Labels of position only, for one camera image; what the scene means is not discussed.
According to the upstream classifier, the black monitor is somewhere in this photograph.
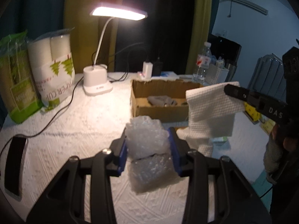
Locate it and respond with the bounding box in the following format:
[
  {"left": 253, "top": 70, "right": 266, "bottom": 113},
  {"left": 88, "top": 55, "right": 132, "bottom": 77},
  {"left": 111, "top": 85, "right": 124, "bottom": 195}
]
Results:
[{"left": 208, "top": 34, "right": 242, "bottom": 64}]

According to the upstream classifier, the black charger cable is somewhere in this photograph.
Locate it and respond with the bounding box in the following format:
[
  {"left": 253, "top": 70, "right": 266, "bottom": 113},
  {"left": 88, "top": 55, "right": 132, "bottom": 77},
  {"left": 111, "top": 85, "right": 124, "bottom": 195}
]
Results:
[{"left": 109, "top": 42, "right": 150, "bottom": 83}]

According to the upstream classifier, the black smartphone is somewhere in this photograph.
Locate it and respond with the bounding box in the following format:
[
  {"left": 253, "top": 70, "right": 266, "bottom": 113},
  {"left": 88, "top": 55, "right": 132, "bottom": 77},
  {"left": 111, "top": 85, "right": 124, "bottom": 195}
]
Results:
[{"left": 3, "top": 135, "right": 29, "bottom": 200}]

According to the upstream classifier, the white charger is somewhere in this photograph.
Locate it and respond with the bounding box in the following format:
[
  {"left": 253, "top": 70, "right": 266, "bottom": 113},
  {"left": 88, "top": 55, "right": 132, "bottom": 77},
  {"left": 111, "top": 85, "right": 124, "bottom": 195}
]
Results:
[{"left": 143, "top": 61, "right": 153, "bottom": 78}]

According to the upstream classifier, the white air conditioner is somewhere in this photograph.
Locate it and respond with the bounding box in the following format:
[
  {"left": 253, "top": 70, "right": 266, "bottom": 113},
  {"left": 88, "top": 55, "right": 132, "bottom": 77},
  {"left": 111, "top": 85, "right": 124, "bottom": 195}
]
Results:
[{"left": 220, "top": 0, "right": 269, "bottom": 15}]

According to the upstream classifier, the white plastic basket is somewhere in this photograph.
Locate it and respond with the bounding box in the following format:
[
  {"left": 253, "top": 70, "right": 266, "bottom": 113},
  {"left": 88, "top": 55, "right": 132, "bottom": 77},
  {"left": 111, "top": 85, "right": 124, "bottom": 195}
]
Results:
[{"left": 207, "top": 62, "right": 230, "bottom": 85}]

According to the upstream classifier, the white desk lamp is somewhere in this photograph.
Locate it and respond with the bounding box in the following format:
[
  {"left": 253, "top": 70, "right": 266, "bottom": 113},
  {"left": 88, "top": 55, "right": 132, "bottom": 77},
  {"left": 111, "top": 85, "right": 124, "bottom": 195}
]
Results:
[{"left": 83, "top": 2, "right": 148, "bottom": 96}]

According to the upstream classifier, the grey padded headboard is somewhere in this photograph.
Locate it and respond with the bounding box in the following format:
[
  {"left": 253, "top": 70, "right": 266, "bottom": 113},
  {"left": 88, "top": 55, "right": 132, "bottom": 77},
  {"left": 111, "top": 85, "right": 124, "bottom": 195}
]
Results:
[{"left": 248, "top": 54, "right": 284, "bottom": 91}]

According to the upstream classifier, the white paper towel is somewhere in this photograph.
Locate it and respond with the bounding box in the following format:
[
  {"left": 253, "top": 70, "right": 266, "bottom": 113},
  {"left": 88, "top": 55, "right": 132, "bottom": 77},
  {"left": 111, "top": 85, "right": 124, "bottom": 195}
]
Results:
[{"left": 176, "top": 82, "right": 244, "bottom": 158}]

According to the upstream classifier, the cardboard box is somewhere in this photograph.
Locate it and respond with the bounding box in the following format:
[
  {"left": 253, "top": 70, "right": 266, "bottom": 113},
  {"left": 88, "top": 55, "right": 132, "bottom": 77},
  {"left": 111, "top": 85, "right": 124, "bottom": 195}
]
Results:
[{"left": 130, "top": 79, "right": 204, "bottom": 124}]

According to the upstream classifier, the green paper cup pack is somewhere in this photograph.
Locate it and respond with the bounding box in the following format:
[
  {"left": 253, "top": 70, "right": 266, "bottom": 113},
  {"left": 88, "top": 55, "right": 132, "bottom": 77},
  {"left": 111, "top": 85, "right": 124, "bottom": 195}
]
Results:
[{"left": 0, "top": 30, "right": 44, "bottom": 124}]

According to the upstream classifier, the clear water bottle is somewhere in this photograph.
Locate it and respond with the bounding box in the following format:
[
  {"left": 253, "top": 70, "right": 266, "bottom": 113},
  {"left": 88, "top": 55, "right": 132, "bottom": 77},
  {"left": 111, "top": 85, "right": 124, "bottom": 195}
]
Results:
[{"left": 192, "top": 41, "right": 212, "bottom": 83}]

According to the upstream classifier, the person's right hand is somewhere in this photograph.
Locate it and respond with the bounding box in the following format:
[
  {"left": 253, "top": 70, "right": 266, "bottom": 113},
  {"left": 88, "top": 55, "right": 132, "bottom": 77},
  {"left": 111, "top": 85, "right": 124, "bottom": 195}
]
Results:
[{"left": 283, "top": 134, "right": 299, "bottom": 152}]

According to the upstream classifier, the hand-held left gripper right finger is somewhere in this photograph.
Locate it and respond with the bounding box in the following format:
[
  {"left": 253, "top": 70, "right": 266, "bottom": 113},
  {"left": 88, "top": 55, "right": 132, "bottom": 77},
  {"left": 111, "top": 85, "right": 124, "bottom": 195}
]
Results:
[{"left": 167, "top": 127, "right": 272, "bottom": 224}]

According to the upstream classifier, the pale yellow packet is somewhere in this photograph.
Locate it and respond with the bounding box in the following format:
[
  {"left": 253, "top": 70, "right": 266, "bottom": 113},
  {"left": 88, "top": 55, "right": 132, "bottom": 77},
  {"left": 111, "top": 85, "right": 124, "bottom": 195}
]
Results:
[{"left": 261, "top": 119, "right": 273, "bottom": 134}]

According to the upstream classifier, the clear bubble wrap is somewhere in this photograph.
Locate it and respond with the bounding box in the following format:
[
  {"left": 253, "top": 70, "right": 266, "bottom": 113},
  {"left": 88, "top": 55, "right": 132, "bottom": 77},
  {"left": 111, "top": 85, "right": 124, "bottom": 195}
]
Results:
[{"left": 126, "top": 115, "right": 180, "bottom": 194}]

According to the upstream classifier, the white paper cup pack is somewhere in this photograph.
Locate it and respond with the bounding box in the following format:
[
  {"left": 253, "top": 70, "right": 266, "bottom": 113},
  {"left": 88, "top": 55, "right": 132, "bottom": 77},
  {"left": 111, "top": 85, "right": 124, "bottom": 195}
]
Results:
[{"left": 27, "top": 28, "right": 75, "bottom": 112}]

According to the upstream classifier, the grey cloth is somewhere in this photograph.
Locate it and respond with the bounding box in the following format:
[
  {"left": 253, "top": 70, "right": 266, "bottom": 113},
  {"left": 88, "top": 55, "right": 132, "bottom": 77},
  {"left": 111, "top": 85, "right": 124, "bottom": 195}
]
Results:
[{"left": 147, "top": 95, "right": 178, "bottom": 106}]

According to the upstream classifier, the person's right forearm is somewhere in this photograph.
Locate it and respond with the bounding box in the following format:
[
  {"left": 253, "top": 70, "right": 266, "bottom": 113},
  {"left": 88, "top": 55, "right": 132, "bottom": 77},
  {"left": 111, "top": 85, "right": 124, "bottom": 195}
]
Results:
[{"left": 263, "top": 133, "right": 288, "bottom": 183}]

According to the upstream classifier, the thin black cable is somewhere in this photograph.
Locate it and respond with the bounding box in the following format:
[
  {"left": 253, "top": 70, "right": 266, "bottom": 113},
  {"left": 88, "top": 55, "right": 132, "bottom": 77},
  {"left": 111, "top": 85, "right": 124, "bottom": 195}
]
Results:
[{"left": 0, "top": 74, "right": 84, "bottom": 161}]

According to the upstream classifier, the black power adapter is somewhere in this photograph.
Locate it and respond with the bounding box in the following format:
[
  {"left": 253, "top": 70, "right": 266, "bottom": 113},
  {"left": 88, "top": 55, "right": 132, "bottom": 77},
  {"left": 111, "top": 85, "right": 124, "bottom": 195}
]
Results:
[{"left": 153, "top": 59, "right": 163, "bottom": 76}]

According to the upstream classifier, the teal curtain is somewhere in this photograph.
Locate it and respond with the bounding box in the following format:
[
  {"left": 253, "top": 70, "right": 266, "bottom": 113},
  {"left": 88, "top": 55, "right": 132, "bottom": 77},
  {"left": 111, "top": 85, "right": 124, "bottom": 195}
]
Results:
[
  {"left": 210, "top": 0, "right": 225, "bottom": 38},
  {"left": 0, "top": 0, "right": 68, "bottom": 122}
]

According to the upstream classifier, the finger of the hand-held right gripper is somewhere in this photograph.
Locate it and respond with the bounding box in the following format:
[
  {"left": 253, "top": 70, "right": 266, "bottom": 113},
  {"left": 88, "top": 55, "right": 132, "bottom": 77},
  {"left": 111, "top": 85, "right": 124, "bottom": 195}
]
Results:
[{"left": 224, "top": 83, "right": 257, "bottom": 110}]

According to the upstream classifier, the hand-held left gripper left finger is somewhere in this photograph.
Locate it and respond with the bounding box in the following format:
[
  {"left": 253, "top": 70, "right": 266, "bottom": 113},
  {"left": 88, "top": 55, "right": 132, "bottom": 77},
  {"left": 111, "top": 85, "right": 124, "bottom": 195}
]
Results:
[{"left": 26, "top": 136, "right": 128, "bottom": 224}]

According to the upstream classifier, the small green box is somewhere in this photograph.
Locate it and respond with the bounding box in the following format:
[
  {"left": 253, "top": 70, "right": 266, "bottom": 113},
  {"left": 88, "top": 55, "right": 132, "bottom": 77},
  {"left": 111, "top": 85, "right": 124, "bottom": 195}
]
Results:
[{"left": 210, "top": 136, "right": 229, "bottom": 146}]

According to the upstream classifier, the yellow curtain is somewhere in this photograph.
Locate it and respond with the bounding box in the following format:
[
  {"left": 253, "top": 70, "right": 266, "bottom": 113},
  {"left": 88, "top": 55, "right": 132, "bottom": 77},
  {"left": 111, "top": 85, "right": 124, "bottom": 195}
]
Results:
[
  {"left": 63, "top": 0, "right": 128, "bottom": 74},
  {"left": 186, "top": 0, "right": 221, "bottom": 75}
]

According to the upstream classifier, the white power strip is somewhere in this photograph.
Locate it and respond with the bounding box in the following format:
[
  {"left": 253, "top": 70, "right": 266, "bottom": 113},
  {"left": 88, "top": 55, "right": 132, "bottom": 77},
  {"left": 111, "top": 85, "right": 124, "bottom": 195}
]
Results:
[{"left": 138, "top": 71, "right": 179, "bottom": 78}]

